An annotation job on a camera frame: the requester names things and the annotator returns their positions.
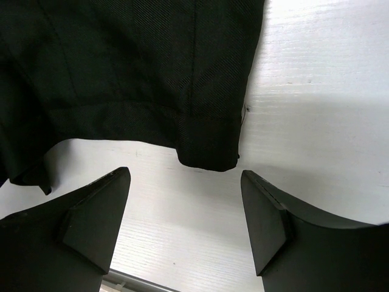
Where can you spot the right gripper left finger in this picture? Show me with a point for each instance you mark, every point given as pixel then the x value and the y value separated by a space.
pixel 67 243

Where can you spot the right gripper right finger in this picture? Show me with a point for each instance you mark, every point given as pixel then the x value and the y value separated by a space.
pixel 299 247

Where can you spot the black pleated skirt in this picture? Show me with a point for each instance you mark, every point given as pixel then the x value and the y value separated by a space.
pixel 168 73

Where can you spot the aluminium front rail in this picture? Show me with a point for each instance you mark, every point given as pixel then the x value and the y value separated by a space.
pixel 123 282

